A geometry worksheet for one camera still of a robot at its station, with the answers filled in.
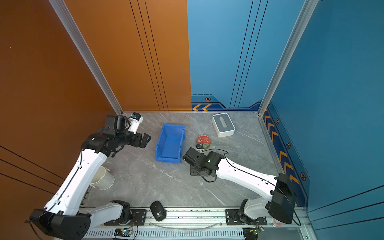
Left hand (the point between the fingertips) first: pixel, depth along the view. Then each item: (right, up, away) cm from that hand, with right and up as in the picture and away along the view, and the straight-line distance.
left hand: (142, 133), depth 75 cm
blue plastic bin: (+9, -12, +24) cm, 28 cm away
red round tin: (+33, -6, +24) cm, 42 cm away
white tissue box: (+46, +4, +31) cm, 56 cm away
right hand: (+26, -20, +1) cm, 33 cm away
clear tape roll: (+67, -43, -3) cm, 80 cm away
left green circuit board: (-8, -47, -4) cm, 48 cm away
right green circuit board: (+56, -46, -5) cm, 72 cm away
